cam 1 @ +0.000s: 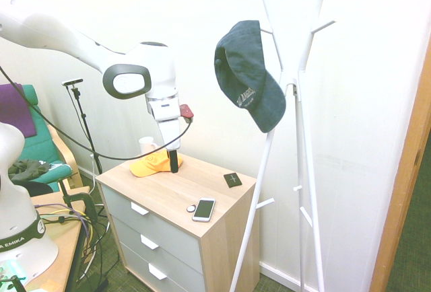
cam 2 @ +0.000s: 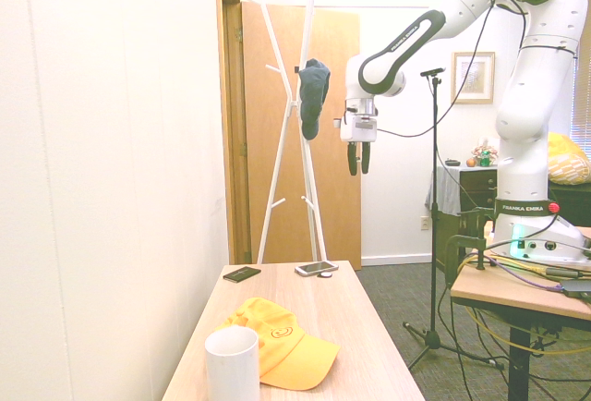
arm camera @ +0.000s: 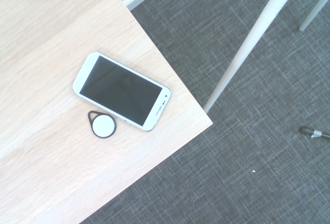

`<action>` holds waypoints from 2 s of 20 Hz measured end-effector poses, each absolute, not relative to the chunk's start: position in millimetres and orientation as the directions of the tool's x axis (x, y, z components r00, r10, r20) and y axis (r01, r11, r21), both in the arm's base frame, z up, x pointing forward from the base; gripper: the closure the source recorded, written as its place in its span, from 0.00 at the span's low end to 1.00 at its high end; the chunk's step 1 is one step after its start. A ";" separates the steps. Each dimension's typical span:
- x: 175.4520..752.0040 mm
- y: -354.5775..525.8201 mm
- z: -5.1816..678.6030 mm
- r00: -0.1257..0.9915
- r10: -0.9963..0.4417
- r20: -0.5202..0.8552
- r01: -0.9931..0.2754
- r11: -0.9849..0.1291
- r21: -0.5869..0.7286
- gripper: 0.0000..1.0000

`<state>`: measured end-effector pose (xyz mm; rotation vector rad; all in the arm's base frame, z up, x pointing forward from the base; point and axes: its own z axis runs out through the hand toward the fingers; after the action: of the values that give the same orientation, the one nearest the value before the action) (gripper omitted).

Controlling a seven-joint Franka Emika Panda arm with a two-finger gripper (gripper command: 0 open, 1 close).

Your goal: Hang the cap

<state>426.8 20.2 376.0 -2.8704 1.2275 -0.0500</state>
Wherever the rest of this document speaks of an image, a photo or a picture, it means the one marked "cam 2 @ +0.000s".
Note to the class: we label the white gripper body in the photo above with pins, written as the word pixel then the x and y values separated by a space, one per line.
pixel 360 129

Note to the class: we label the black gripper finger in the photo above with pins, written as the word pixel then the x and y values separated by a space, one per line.
pixel 352 161
pixel 365 158

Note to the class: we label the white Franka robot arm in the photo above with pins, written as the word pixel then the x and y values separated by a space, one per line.
pixel 522 110

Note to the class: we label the navy blue cap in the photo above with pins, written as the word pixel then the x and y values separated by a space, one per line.
pixel 314 91

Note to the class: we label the yellow smiley cap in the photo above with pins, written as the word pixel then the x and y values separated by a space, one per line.
pixel 286 341

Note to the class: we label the wooden door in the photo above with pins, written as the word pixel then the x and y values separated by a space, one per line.
pixel 332 179

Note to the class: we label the white coat rack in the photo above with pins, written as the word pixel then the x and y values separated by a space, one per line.
pixel 292 107

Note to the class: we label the grey cloth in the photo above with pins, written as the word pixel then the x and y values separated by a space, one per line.
pixel 445 188

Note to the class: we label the small black bowl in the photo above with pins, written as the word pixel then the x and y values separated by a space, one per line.
pixel 452 161

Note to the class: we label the black tripod stand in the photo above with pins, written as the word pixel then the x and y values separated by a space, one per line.
pixel 434 234

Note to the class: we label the orange fruit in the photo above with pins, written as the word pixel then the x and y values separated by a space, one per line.
pixel 470 161

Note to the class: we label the white smartphone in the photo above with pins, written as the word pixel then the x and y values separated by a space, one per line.
pixel 315 268

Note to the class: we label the dark wooden dresser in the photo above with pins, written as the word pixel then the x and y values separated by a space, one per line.
pixel 475 188

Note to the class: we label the flower decoration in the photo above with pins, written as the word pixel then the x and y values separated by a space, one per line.
pixel 485 144

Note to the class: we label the black metal clamp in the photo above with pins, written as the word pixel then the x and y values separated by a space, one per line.
pixel 454 246

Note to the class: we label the black card wallet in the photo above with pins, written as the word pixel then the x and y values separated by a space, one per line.
pixel 241 274

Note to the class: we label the light wood robot table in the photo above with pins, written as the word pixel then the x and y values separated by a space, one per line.
pixel 498 292

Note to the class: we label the red emergency button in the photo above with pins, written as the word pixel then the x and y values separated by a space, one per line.
pixel 553 208

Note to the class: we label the yellow patterned pillow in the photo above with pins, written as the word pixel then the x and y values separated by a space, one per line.
pixel 565 161

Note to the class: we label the window blinds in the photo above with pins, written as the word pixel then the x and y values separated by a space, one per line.
pixel 582 105

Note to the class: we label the white cylindrical cup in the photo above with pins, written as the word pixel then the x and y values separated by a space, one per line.
pixel 231 368

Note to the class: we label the black electronics box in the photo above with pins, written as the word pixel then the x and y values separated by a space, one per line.
pixel 577 286

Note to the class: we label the white wall outlet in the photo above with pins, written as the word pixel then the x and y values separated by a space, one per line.
pixel 424 223

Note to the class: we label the black camera on stand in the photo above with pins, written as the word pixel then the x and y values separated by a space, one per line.
pixel 433 71

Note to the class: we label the wooden door frame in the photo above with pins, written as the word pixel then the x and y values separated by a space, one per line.
pixel 231 142

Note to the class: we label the framed wall picture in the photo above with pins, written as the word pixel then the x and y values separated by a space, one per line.
pixel 472 77

